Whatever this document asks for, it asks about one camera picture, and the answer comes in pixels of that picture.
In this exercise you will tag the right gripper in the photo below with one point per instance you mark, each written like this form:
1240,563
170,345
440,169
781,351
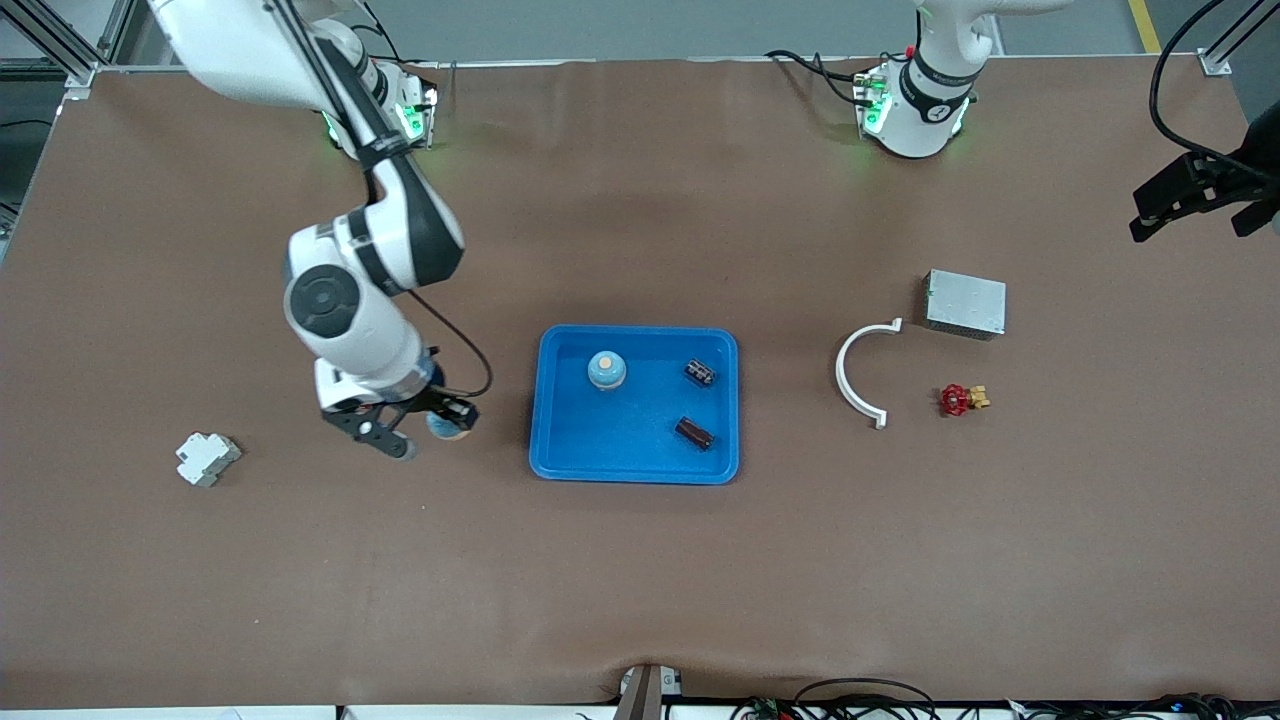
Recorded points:
437,397

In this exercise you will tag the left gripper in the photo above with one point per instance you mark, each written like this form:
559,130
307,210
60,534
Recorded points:
1232,181

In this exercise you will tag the light blue desk bell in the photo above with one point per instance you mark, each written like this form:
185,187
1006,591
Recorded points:
606,369
440,428

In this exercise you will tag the brown electrolytic capacitor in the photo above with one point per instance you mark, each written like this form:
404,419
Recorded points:
693,433

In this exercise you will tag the dark printed electrolytic capacitor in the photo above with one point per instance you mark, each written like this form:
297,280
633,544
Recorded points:
699,372

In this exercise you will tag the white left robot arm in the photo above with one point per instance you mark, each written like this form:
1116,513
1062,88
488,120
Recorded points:
915,100

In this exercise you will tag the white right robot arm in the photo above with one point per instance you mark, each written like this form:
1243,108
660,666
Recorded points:
350,330

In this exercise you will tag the blue plastic tray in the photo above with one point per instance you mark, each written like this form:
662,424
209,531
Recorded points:
640,440

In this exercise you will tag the white circuit breaker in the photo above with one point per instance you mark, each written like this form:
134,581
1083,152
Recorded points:
207,458

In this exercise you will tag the grey metal power supply box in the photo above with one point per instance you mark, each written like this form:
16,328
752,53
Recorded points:
965,303

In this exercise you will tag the grey metal table clamp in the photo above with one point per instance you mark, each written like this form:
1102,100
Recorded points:
645,692

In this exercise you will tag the white curved pipe clamp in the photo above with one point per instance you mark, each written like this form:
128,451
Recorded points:
840,375

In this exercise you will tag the aluminium frame profile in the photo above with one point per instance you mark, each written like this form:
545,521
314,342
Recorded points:
60,45
1215,62

